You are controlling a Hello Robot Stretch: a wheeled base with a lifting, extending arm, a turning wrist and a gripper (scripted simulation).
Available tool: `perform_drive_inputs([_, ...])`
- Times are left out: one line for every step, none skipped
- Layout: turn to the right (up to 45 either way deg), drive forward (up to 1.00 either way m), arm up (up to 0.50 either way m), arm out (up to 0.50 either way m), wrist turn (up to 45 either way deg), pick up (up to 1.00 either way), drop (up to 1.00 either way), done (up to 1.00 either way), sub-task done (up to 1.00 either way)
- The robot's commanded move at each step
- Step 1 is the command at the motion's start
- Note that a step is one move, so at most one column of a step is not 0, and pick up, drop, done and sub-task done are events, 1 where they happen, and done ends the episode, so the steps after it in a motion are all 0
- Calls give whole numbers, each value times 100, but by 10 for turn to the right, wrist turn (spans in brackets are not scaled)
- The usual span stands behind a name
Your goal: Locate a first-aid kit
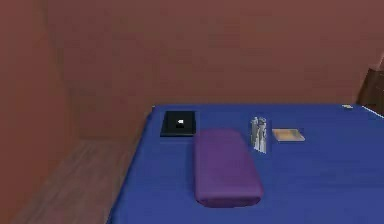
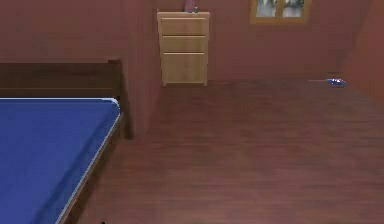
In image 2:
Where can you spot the blue bed with wooden frame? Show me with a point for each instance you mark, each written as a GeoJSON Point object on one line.
{"type": "Point", "coordinates": [50, 146]}

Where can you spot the small grey object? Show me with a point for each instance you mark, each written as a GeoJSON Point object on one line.
{"type": "Point", "coordinates": [196, 9]}

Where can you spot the wooden framed window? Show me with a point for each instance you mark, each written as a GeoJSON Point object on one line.
{"type": "Point", "coordinates": [280, 10]}

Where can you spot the small blue object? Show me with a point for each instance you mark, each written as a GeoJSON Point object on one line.
{"type": "Point", "coordinates": [336, 82]}

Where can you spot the light wooden chest of drawers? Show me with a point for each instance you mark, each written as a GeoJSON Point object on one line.
{"type": "Point", "coordinates": [184, 50]}

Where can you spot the pink vase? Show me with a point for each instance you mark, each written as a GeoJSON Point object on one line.
{"type": "Point", "coordinates": [190, 5]}

